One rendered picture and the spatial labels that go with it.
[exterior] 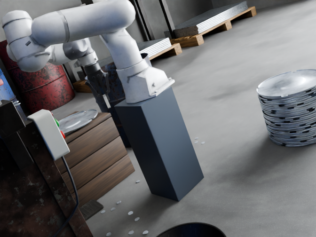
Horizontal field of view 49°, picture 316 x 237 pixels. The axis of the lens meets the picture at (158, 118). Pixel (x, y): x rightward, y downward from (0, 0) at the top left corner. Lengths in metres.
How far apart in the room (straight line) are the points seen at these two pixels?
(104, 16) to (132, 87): 0.29
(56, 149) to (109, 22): 0.51
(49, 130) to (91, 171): 0.77
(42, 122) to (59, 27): 0.39
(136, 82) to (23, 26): 0.44
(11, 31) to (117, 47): 0.37
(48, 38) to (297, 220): 1.02
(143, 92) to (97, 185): 0.61
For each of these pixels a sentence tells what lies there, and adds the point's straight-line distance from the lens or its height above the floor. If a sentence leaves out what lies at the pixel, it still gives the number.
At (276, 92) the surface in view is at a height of 0.24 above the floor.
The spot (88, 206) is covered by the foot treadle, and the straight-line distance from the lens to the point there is 1.42.
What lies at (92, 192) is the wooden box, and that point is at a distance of 1.76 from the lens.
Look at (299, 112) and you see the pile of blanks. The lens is 1.56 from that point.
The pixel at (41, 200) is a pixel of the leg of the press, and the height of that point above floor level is 0.41.
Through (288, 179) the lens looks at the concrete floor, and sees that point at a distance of 1.45.
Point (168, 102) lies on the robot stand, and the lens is 1.40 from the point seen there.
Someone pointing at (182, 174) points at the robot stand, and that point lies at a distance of 1.49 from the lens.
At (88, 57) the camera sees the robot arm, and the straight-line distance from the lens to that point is 1.73.
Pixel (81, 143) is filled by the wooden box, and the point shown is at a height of 0.30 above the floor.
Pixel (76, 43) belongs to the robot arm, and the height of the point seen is 0.72.
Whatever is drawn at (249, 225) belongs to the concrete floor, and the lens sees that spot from 1.28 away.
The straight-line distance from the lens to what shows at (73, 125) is 1.77.
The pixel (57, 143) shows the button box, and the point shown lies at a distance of 1.00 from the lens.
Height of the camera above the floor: 0.82
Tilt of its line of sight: 19 degrees down
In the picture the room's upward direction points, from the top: 21 degrees counter-clockwise
